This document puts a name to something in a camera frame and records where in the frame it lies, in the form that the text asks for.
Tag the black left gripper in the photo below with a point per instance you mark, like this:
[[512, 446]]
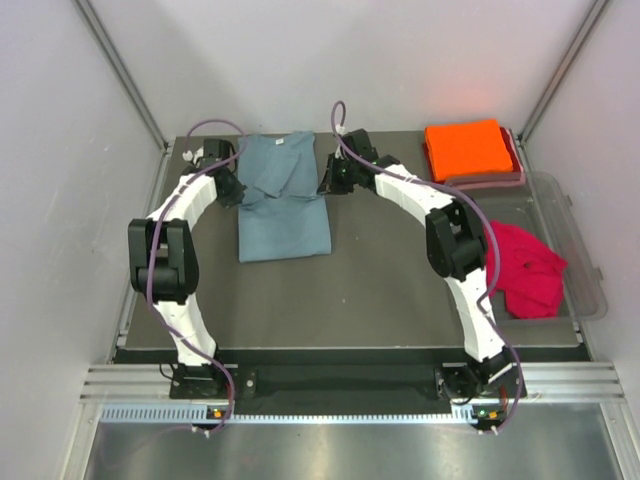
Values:
[[236, 194]]

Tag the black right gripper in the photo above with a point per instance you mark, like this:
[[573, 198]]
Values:
[[330, 185]]

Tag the light blue t-shirt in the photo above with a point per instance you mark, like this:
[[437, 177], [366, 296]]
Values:
[[281, 215]]

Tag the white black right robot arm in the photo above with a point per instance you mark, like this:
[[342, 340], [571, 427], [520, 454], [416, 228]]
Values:
[[458, 238]]

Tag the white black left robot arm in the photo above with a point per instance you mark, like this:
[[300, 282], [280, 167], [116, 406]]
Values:
[[164, 266]]

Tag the folded orange t-shirt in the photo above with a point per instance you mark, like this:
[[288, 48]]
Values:
[[464, 149]]

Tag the folded pink t-shirt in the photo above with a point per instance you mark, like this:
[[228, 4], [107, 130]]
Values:
[[499, 180]]

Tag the clear plastic bin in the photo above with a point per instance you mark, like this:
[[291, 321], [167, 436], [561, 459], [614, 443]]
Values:
[[540, 207]]

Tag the crumpled red t-shirt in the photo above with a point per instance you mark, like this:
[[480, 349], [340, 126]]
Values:
[[530, 274]]

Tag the left vertical frame post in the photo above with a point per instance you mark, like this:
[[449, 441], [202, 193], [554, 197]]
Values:
[[106, 45]]

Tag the vertical frame post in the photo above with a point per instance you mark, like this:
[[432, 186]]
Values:
[[106, 45], [587, 26]]

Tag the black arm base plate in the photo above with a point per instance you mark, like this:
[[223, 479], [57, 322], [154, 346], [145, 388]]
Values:
[[457, 381]]

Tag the slotted grey cable duct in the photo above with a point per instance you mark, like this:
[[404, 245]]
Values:
[[202, 414]]

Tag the right vertical frame post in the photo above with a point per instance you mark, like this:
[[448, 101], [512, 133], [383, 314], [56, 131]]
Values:
[[587, 26]]

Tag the grey aluminium frame rail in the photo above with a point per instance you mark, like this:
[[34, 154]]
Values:
[[564, 382]]

